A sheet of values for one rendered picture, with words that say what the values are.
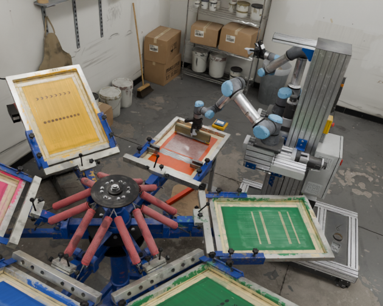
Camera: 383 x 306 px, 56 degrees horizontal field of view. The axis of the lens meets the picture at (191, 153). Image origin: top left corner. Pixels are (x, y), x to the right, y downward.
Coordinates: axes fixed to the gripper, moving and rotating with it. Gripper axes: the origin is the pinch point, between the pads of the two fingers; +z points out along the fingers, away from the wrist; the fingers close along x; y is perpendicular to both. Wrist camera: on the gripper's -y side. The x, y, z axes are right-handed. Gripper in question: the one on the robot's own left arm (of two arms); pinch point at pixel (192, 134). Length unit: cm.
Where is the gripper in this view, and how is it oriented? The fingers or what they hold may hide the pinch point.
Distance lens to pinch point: 336.6
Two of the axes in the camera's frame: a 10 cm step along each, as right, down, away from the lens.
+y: 9.0, 3.5, -2.6
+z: -1.2, 7.8, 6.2
